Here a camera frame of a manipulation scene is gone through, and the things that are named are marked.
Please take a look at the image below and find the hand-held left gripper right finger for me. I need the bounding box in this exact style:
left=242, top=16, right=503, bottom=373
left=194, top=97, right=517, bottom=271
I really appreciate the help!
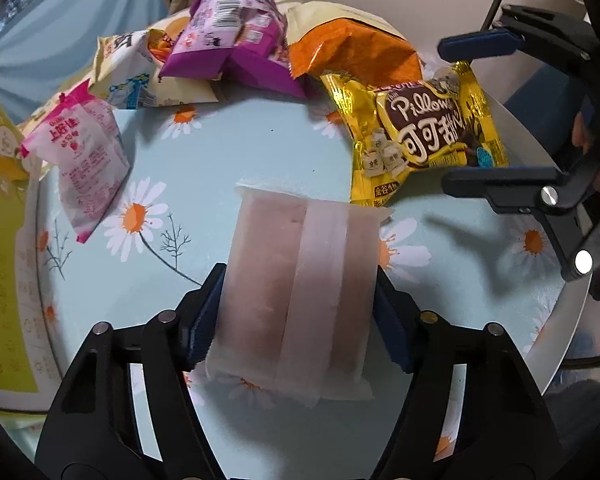
left=370, top=267, right=566, bottom=480

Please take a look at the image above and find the light blue cloth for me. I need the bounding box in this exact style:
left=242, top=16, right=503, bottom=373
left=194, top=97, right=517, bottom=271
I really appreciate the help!
left=0, top=0, right=171, bottom=128

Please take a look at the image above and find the cream snack packet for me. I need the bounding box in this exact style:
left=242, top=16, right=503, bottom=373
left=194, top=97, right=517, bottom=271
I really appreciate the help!
left=87, top=15, right=221, bottom=110

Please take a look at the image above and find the round white table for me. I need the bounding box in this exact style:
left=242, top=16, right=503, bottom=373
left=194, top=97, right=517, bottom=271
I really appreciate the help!
left=475, top=85, right=600, bottom=398

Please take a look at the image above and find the purple snack packet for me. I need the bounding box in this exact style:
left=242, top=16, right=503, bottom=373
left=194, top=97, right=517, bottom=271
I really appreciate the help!
left=158, top=0, right=321, bottom=100

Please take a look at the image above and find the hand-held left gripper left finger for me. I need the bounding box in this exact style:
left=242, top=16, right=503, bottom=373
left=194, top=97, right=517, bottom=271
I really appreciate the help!
left=34, top=262, right=228, bottom=480

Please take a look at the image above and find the green cardboard box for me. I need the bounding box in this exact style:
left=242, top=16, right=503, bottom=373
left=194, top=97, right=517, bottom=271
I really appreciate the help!
left=0, top=97, right=63, bottom=396

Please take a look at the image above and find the person's right hand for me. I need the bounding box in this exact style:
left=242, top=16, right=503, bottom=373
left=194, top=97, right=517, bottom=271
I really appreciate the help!
left=570, top=112, right=600, bottom=196

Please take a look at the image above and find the pale pink snack packet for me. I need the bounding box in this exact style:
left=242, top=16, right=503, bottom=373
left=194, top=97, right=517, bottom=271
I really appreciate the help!
left=205, top=185, right=393, bottom=408

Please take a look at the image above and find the gold snack packet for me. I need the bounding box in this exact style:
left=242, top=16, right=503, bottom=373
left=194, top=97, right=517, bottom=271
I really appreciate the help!
left=320, top=60, right=510, bottom=208

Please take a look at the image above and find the daisy print tablecloth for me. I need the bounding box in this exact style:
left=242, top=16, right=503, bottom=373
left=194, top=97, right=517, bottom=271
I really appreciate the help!
left=0, top=92, right=571, bottom=480

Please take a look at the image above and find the pink and white snack packet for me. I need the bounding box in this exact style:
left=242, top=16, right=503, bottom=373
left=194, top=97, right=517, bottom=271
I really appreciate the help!
left=20, top=79, right=132, bottom=244

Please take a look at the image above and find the orange snack packet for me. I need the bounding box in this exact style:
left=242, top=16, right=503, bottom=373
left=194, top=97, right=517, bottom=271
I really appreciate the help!
left=285, top=0, right=426, bottom=81

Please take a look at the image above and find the dark blue cloth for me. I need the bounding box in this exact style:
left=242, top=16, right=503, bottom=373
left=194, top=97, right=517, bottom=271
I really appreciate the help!
left=497, top=57, right=583, bottom=166

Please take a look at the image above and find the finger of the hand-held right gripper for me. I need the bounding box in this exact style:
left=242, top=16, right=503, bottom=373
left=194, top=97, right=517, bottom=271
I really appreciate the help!
left=437, top=4, right=600, bottom=63
left=441, top=165, right=598, bottom=282

